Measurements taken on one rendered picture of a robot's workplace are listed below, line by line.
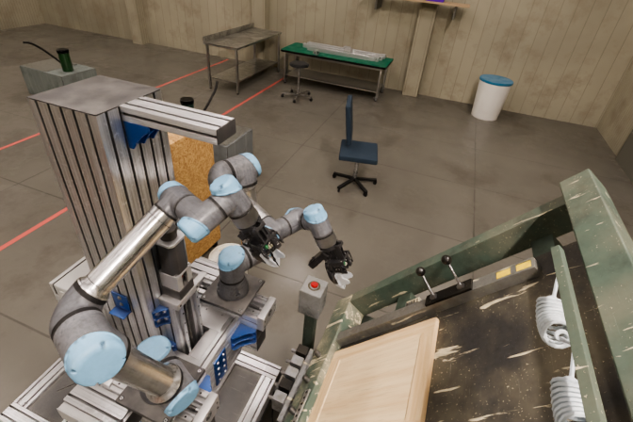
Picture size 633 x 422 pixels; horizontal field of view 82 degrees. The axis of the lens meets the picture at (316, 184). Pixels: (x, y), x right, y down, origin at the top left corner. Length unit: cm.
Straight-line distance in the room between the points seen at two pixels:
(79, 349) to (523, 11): 771
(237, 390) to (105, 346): 157
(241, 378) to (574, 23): 738
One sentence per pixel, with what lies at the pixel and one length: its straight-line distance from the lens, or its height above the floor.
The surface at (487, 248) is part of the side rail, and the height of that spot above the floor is 150.
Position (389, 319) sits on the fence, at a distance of 164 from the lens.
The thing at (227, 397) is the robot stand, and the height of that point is 21.
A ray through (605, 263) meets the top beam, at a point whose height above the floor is 185.
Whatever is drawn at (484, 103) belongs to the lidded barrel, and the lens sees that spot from 738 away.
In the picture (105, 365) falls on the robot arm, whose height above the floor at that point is 159.
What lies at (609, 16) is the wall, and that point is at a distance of 817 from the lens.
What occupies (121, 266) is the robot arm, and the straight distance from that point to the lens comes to 111.
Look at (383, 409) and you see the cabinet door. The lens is 140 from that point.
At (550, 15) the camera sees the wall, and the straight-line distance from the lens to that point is 799.
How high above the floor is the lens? 244
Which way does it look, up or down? 33 degrees down
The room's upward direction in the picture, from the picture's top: 5 degrees clockwise
